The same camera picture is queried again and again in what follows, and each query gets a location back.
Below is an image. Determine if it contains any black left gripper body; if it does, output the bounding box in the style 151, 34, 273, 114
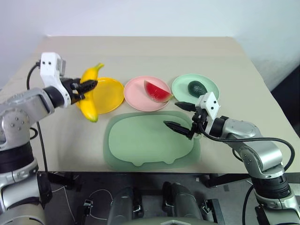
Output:
60, 78, 82, 102

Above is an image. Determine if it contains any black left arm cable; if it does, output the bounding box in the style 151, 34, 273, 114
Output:
26, 61, 50, 180

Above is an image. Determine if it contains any yellow round plate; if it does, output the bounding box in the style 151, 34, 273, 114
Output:
90, 77, 125, 115

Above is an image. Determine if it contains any pink round plate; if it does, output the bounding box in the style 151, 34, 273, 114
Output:
123, 75, 171, 112

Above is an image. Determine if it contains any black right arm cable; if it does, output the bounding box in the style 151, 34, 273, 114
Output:
199, 125, 295, 174

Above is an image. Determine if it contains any dark green avocado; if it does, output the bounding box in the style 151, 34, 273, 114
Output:
187, 81, 208, 98

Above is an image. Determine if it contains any yellow banana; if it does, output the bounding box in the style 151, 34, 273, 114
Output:
75, 62, 105, 123

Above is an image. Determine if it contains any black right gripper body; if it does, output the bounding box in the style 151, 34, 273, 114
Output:
187, 107, 210, 140

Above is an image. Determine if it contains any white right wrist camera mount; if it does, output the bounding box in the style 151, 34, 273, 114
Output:
195, 91, 222, 120

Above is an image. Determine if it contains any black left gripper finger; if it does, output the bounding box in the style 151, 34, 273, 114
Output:
70, 93, 86, 104
78, 80, 98, 94

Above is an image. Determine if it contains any dark rounded grey shape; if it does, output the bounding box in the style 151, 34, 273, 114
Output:
107, 180, 144, 225
162, 181, 203, 225

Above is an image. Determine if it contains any light green round plate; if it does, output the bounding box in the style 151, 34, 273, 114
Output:
171, 73, 221, 105

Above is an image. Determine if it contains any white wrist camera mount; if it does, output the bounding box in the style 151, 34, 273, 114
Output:
39, 52, 72, 108
195, 91, 222, 120

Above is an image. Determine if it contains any red watermelon slice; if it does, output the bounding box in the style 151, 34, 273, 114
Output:
143, 79, 174, 104

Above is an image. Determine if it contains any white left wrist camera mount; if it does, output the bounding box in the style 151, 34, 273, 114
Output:
39, 52, 72, 108

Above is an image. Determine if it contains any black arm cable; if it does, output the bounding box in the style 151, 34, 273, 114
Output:
199, 125, 295, 174
26, 61, 50, 180

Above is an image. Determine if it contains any green silicone tray mat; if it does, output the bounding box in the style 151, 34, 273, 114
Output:
103, 110, 202, 172

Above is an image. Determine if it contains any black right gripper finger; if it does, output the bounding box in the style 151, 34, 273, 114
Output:
163, 120, 190, 136
175, 101, 196, 112

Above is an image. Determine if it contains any black table frame bar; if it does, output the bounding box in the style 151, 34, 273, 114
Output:
205, 173, 253, 189

